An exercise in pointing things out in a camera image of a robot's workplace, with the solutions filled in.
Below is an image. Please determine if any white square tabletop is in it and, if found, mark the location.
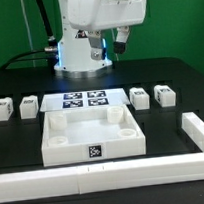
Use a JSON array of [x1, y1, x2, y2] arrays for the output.
[[41, 104, 146, 166]]

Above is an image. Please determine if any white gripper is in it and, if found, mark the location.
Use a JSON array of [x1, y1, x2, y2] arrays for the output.
[[67, 0, 147, 60]]

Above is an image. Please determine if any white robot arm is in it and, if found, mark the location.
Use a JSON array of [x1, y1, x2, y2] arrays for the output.
[[55, 0, 147, 78]]

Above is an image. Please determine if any white cable on wall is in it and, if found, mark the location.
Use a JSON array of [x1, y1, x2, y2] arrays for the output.
[[20, 0, 37, 68]]

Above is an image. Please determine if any white L-shaped obstacle wall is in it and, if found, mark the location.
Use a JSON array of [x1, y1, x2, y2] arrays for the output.
[[0, 112, 204, 203]]

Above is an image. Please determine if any white marker sheet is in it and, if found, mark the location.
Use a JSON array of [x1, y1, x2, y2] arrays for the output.
[[40, 88, 130, 112]]

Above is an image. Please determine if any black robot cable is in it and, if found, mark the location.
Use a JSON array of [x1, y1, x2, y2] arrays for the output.
[[0, 0, 61, 71]]

